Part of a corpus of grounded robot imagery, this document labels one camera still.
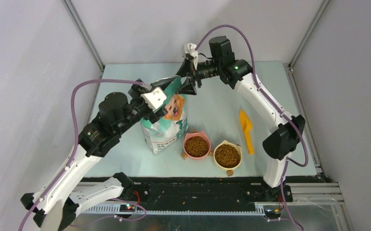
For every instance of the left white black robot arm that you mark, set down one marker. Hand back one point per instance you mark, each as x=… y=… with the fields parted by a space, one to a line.
x=56 y=205

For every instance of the kibble in yellow bowl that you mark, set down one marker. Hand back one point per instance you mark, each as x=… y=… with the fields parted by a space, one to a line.
x=227 y=156

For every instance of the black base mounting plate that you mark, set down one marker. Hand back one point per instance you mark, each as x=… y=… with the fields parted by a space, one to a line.
x=230 y=194

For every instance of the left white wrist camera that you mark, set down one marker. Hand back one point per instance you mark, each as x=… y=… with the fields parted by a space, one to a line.
x=154 y=99

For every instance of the yellow cat-ear pet bowl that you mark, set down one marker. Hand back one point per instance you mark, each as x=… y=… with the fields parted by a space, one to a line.
x=229 y=171

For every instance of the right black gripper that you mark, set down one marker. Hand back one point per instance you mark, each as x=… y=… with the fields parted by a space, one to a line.
x=187 y=87

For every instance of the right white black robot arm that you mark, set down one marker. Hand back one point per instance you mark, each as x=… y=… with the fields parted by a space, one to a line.
x=285 y=128

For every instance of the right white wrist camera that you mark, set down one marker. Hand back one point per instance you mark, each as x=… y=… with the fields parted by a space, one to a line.
x=190 y=53

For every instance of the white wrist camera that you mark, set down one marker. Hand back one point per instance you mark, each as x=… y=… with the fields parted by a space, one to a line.
x=154 y=99
x=190 y=53

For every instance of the pink cat-ear pet bowl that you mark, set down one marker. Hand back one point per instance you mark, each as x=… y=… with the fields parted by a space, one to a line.
x=194 y=133

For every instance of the corner aluminium post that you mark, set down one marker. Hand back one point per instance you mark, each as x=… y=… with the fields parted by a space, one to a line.
x=309 y=32
x=77 y=21

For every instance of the left corner aluminium post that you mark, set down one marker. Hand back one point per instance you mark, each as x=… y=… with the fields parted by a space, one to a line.
x=77 y=21

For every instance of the aluminium frame rail base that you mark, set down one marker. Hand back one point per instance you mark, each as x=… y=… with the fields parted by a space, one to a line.
x=317 y=206

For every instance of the right corner aluminium post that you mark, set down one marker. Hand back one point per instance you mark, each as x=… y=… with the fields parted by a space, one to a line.
x=309 y=32

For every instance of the kibble in pink bowl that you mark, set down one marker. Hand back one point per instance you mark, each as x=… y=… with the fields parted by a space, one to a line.
x=196 y=146

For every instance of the orange plastic food scoop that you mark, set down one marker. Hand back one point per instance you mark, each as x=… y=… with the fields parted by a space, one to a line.
x=246 y=126

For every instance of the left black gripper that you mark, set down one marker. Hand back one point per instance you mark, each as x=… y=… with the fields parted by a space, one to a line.
x=135 y=92

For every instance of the green dog food bag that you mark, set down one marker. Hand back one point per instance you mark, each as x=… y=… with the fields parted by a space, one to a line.
x=173 y=125

